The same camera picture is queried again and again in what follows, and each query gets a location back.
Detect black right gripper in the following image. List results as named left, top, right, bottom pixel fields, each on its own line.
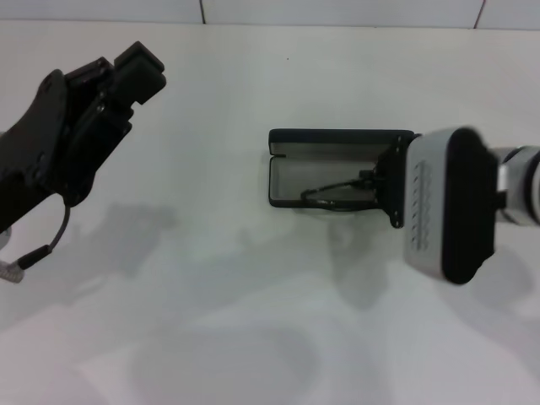
left=357, top=132, right=409, bottom=230

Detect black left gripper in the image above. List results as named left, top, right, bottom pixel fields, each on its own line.
left=0, top=40, right=167, bottom=231

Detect black glasses case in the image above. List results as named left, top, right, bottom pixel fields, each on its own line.
left=268, top=128, right=423, bottom=209

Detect black glasses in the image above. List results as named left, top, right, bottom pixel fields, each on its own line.
left=300, top=168, right=377, bottom=212

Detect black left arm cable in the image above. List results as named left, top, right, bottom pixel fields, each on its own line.
left=0, top=204, right=73, bottom=286

